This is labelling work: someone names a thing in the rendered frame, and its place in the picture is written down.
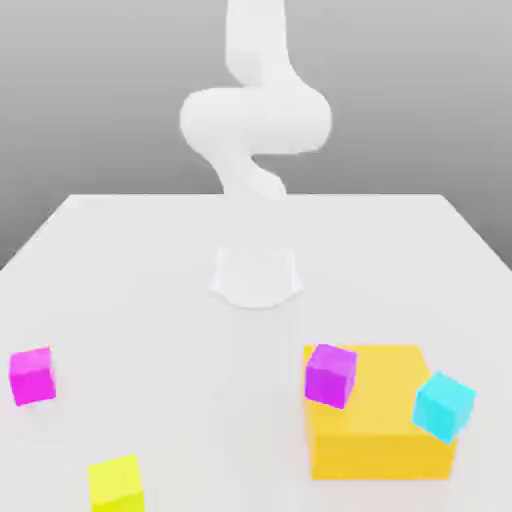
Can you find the small purple cube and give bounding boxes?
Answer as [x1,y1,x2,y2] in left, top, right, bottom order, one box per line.
[304,342,358,411]

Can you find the small cyan cube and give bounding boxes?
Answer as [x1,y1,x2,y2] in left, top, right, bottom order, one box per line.
[411,370,478,445]

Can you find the small magenta cube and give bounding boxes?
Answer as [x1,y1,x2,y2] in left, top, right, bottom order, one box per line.
[8,346,58,408]

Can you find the small yellow cube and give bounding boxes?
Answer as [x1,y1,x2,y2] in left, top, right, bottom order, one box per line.
[87,454,146,512]

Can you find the large orange box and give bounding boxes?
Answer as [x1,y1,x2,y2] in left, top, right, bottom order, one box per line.
[302,344,458,481]

